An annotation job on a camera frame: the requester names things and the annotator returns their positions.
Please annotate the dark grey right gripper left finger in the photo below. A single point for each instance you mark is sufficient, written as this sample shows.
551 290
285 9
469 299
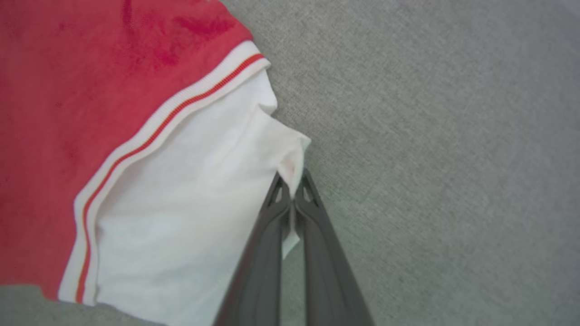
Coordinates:
260 271

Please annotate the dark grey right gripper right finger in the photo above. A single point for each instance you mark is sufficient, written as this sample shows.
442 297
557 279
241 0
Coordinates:
328 271

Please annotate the red and white shirt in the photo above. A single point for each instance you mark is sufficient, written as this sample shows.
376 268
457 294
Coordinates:
113 136

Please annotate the grey fabric sofa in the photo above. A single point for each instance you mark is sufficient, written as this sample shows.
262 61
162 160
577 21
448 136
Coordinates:
453 181

